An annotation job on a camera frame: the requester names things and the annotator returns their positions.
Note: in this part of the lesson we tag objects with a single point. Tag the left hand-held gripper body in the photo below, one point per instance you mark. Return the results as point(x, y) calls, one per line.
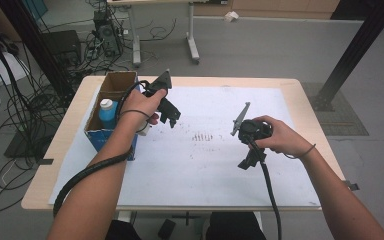
point(161, 80)

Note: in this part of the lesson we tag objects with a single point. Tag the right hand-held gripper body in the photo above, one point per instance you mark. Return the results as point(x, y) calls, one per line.
point(255, 130)

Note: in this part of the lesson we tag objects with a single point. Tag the blue cardboard box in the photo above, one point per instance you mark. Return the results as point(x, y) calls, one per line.
point(116, 83)

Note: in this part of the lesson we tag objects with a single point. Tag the blue bottle with white cap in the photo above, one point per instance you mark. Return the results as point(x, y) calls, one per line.
point(107, 116)

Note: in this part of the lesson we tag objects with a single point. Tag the person's left hand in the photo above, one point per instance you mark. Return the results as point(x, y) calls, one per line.
point(141, 101)

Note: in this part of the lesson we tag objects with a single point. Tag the person's right hand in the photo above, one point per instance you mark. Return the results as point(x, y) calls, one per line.
point(285, 136)

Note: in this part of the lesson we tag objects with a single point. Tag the black left wrist band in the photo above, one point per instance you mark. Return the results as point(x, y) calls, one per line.
point(135, 111)

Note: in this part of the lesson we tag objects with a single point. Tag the black wrist band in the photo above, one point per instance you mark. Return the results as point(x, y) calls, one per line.
point(135, 111)
point(305, 153)

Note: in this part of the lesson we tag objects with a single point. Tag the black right wrist band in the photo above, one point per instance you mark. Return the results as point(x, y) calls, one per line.
point(305, 153)

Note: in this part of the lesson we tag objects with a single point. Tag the white table mat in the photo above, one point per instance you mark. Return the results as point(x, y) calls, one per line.
point(196, 180)

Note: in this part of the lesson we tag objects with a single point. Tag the person's right leg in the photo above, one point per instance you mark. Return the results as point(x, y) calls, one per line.
point(235, 226)

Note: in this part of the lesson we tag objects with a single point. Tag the person's leg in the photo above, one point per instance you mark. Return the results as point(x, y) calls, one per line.
point(123, 231)
point(235, 226)

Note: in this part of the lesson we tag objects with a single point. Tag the black computer tower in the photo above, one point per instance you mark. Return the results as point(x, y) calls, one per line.
point(108, 33)

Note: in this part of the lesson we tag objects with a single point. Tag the dark floor mat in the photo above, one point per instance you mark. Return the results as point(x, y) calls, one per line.
point(343, 113)

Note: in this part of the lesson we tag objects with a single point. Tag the black tape strip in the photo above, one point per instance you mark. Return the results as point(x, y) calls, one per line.
point(351, 185)
point(45, 161)

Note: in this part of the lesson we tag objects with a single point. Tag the crumpled white paper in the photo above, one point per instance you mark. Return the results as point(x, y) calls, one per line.
point(231, 16)

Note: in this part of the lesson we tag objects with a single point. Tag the black foot pedal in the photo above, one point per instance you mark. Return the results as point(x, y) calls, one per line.
point(166, 229)

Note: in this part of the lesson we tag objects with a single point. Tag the black box cabinet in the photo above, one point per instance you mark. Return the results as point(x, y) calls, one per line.
point(61, 45)

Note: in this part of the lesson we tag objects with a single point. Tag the person's left leg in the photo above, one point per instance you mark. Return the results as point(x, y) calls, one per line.
point(123, 231)

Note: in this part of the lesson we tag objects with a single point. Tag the wooden cabinet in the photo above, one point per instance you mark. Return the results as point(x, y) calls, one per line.
point(280, 8)

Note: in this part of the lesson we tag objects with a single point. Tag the white desk frame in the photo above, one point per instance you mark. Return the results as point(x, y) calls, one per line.
point(192, 40)

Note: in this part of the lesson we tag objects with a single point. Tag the black metal post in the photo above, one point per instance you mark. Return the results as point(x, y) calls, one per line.
point(33, 40)
point(356, 46)

